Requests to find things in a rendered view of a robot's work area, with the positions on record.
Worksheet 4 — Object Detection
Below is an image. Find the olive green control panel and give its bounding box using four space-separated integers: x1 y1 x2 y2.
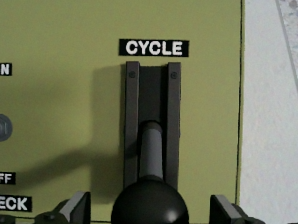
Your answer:
0 0 245 224

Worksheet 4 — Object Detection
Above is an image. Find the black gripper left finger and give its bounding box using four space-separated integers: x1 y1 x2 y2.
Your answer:
0 191 91 224

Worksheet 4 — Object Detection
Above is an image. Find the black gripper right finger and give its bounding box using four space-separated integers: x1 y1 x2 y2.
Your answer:
209 195 266 224

